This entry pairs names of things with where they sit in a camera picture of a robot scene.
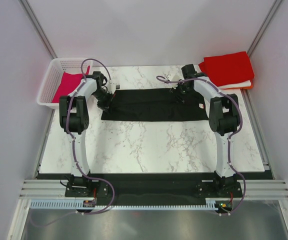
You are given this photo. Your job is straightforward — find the pink t shirt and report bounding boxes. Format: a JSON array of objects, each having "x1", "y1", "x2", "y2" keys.
[{"x1": 52, "y1": 72, "x2": 83, "y2": 104}]

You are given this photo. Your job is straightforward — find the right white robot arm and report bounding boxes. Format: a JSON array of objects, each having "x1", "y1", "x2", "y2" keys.
[{"x1": 176, "y1": 64, "x2": 243, "y2": 198}]

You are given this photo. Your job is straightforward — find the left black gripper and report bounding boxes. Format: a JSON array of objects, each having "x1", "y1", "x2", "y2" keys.
[{"x1": 92, "y1": 89, "x2": 116, "y2": 116}]

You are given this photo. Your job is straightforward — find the right aluminium side rail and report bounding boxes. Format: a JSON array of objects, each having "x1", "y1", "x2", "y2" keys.
[{"x1": 241, "y1": 89, "x2": 276, "y2": 180}]

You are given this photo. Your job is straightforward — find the aluminium front frame rail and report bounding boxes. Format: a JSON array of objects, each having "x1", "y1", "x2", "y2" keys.
[{"x1": 20, "y1": 179, "x2": 288, "y2": 200}]

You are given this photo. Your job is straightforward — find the orange folded t shirt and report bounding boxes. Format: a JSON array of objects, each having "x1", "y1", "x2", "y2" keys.
[{"x1": 245, "y1": 84, "x2": 253, "y2": 90}]

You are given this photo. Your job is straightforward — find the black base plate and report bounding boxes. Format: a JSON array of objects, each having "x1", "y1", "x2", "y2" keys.
[{"x1": 37, "y1": 170, "x2": 274, "y2": 199}]

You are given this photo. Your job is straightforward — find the white slotted cable duct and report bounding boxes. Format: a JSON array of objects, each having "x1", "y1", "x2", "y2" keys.
[{"x1": 29, "y1": 199, "x2": 219, "y2": 211}]

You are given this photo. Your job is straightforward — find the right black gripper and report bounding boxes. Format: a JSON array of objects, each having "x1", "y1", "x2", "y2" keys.
[{"x1": 170, "y1": 81, "x2": 193, "y2": 105}]

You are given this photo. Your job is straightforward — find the left aluminium corner post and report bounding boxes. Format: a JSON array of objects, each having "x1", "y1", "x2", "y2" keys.
[{"x1": 18, "y1": 0, "x2": 58, "y2": 59}]

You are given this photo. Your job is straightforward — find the white plastic basket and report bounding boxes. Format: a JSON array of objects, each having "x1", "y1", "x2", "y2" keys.
[{"x1": 36, "y1": 57, "x2": 85, "y2": 110}]

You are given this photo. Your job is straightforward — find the black t shirt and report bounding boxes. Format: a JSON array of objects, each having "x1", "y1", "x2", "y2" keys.
[{"x1": 101, "y1": 88, "x2": 208, "y2": 122}]

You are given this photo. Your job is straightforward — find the red folded t shirt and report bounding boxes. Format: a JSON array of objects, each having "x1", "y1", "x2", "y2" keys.
[{"x1": 198, "y1": 51, "x2": 255, "y2": 87}]

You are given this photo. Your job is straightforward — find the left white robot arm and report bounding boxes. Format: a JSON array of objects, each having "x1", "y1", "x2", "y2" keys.
[{"x1": 59, "y1": 71, "x2": 113, "y2": 198}]

